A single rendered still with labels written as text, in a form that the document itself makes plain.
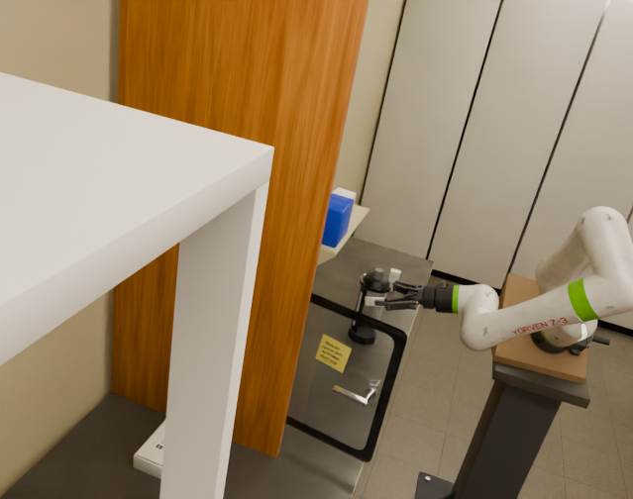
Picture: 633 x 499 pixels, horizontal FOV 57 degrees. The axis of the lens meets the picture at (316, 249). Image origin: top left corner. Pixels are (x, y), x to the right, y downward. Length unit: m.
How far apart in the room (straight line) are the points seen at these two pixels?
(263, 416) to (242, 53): 0.85
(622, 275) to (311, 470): 0.92
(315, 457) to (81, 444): 0.58
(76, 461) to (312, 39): 1.09
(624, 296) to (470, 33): 2.90
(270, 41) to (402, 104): 3.26
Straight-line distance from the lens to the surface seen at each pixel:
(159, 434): 1.55
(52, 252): 0.20
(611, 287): 1.64
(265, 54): 1.16
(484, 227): 4.53
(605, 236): 1.67
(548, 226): 4.52
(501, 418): 2.32
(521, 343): 2.20
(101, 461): 1.55
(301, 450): 1.61
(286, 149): 1.17
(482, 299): 1.87
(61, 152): 0.29
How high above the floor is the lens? 2.08
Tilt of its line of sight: 26 degrees down
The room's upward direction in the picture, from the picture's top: 11 degrees clockwise
